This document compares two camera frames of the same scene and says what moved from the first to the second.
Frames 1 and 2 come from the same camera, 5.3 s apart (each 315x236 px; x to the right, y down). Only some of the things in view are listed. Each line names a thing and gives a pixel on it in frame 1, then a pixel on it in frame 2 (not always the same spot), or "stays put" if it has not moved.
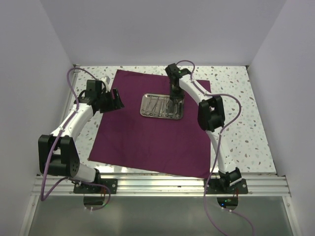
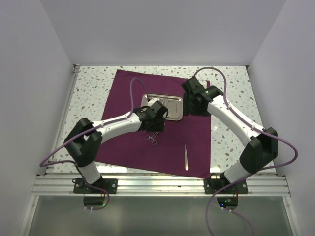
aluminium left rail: (75, 68) stays put
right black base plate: (222, 186) stays put
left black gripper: (115, 103) → (159, 127)
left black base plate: (83, 188) stays put
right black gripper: (173, 96) → (188, 109)
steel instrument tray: (160, 105) stays put
